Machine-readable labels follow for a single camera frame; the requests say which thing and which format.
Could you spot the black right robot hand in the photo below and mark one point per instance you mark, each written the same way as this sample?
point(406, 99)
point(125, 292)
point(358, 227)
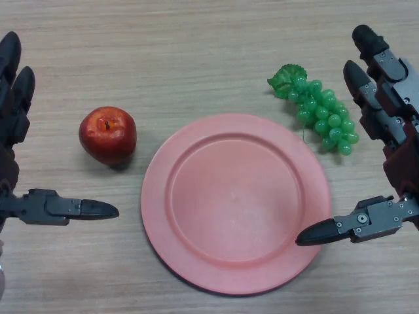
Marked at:
point(399, 98)

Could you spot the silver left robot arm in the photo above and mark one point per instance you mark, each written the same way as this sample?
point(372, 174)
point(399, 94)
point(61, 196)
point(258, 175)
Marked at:
point(2, 268)

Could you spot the pink round plate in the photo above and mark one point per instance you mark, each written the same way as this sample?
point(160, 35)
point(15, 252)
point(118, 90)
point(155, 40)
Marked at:
point(235, 209)

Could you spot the red apple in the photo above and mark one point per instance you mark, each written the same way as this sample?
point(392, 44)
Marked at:
point(108, 137)

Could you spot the green grape bunch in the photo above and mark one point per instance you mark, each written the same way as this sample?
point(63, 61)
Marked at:
point(327, 114)

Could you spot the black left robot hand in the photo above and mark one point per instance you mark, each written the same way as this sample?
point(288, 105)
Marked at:
point(13, 108)

